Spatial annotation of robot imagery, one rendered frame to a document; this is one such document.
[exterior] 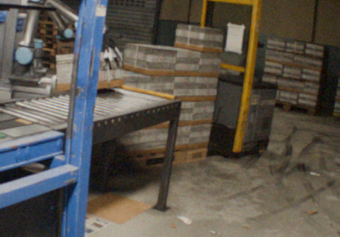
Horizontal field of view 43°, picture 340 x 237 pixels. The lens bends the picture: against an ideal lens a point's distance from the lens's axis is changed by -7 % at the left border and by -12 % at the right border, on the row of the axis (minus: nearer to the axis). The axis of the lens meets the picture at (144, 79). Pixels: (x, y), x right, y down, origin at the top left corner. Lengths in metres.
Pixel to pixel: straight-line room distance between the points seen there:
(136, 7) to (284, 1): 3.70
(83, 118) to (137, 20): 9.69
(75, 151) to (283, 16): 8.73
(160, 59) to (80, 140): 2.28
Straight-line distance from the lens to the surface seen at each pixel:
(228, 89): 5.03
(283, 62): 8.62
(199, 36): 4.41
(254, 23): 4.66
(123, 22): 11.68
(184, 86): 4.29
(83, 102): 1.82
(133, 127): 2.62
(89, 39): 1.79
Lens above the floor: 1.31
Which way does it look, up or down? 7 degrees down
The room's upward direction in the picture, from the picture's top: 7 degrees clockwise
